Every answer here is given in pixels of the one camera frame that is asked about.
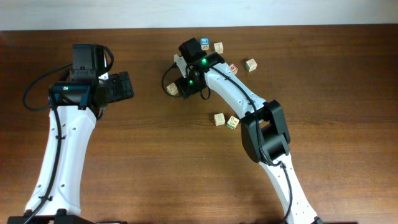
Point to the blue top wooden block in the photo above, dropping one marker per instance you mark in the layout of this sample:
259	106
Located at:
205	43

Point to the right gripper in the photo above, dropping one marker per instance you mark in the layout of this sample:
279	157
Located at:
181	89

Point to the green edged picture block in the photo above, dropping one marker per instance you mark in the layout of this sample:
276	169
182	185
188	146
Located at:
232	122

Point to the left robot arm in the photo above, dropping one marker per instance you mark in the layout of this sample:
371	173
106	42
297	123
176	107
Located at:
76	102

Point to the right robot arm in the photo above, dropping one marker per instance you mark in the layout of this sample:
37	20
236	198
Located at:
264	132

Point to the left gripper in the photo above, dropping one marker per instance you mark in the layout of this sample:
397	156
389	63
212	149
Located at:
120	86

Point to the plain wooden block letter J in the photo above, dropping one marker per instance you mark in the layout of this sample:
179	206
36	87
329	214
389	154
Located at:
218	47

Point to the red number nine block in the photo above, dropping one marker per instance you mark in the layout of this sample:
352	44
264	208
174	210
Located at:
233	68

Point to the green sided wooden block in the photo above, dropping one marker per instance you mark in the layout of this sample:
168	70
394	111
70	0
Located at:
250	65

